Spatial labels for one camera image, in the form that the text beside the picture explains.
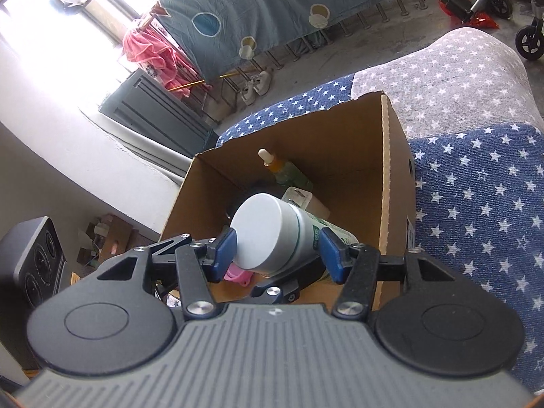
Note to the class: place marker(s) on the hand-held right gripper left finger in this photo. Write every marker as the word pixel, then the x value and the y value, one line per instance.
pixel 225 255

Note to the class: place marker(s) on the white leaning board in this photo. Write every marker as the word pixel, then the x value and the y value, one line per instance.
pixel 140 153

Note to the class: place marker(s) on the brown cardboard box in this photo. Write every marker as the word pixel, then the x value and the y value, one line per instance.
pixel 348 157

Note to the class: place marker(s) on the grey sheet with blue circles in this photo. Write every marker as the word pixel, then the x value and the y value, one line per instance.
pixel 255 17

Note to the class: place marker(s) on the grey slatted panel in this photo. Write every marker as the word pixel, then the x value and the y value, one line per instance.
pixel 148 106

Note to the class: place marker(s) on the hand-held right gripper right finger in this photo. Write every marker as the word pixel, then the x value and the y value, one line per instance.
pixel 331 259

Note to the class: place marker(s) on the green dropper bottle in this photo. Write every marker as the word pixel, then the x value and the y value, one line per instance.
pixel 289 174

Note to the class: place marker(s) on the white shoe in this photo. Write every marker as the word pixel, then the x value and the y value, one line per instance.
pixel 261 81
pixel 248 92

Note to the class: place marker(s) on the plain cardboard box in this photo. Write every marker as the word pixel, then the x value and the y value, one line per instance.
pixel 119 227

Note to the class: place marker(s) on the white plastic jar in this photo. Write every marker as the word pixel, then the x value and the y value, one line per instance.
pixel 263 229

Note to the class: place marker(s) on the pink hanging clothes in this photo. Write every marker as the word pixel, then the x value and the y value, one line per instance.
pixel 153 51

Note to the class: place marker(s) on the red plastic bag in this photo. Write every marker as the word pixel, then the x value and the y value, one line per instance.
pixel 484 20

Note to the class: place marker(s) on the black speaker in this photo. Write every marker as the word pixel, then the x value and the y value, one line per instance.
pixel 29 263

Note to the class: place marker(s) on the pink bowl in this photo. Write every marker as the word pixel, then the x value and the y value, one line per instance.
pixel 236 274

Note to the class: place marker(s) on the black wheelchair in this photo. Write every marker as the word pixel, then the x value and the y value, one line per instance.
pixel 529 44

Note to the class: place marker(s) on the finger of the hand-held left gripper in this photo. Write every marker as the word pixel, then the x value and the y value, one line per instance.
pixel 170 246
pixel 280 282

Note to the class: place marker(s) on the star-patterned blanket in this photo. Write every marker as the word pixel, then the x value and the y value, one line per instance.
pixel 467 178

